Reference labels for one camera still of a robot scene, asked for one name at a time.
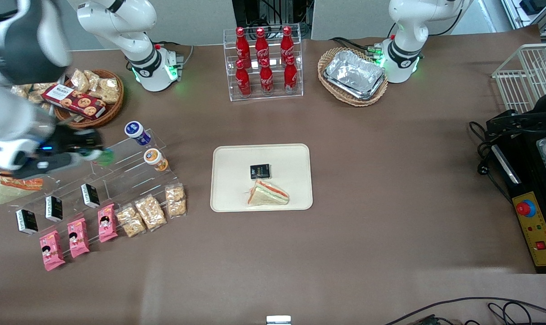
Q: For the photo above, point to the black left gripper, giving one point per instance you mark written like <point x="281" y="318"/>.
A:
<point x="539" y="119"/>

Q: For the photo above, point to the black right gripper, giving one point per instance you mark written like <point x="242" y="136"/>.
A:
<point x="68" y="139"/>

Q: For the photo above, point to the green gum bottle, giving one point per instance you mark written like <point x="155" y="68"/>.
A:
<point x="106" y="158"/>

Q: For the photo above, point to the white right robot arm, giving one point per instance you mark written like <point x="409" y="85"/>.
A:
<point x="11" y="113"/>

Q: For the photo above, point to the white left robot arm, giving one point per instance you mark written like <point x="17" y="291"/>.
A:
<point x="406" y="36"/>

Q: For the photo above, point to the purple gum bottle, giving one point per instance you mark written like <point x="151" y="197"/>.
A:
<point x="136" y="132"/>

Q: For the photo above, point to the orange gum bottle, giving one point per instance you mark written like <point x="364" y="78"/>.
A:
<point x="155" y="160"/>

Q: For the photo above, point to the beige serving tray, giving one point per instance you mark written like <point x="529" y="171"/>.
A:
<point x="232" y="180"/>

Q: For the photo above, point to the clear granola snack bag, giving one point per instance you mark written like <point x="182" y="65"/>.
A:
<point x="76" y="117"/>
<point x="175" y="201"/>
<point x="80" y="80"/>
<point x="37" y="98"/>
<point x="150" y="212"/>
<point x="20" y="91"/>
<point x="130" y="221"/>
<point x="108" y="90"/>
<point x="92" y="79"/>

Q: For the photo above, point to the dark brown wicker basket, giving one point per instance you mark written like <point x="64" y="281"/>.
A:
<point x="108" y="113"/>

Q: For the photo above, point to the small black box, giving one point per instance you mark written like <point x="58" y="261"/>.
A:
<point x="90" y="195"/>
<point x="27" y="221"/>
<point x="260" y="171"/>
<point x="54" y="208"/>

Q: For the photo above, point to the red cookie box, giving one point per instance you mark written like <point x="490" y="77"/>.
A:
<point x="74" y="101"/>

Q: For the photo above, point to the clear acrylic stepped shelf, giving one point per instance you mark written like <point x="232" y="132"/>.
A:
<point x="133" y="185"/>

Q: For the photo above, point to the pink snack pack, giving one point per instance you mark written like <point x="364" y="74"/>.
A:
<point x="78" y="238"/>
<point x="107" y="223"/>
<point x="52" y="250"/>

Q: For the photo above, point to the wrapped triangle sandwich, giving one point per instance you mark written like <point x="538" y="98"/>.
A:
<point x="16" y="189"/>
<point x="268" y="195"/>

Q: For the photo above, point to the black sealing machine yellow panel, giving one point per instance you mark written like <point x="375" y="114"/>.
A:
<point x="534" y="225"/>

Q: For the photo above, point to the clear acrylic bottle rack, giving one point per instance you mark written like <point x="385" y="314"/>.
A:
<point x="230" y="90"/>

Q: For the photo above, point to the red cola bottle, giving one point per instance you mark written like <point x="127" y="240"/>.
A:
<point x="287" y="43"/>
<point x="243" y="81"/>
<point x="290" y="76"/>
<point x="266" y="79"/>
<point x="261" y="45"/>
<point x="242" y="45"/>

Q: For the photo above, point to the stacked foil trays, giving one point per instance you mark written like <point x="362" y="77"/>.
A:
<point x="354" y="74"/>

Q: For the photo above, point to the light wicker basket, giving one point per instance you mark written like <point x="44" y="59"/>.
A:
<point x="345" y="100"/>

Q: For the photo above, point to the black equipment rack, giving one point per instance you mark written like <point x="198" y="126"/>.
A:
<point x="273" y="13"/>

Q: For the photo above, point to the small white block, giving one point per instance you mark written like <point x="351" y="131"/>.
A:
<point x="278" y="320"/>

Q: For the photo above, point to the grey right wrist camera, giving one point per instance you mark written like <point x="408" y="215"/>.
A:
<point x="43" y="163"/>

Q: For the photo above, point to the metal frame shelf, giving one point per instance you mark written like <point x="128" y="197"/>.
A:
<point x="532" y="11"/>

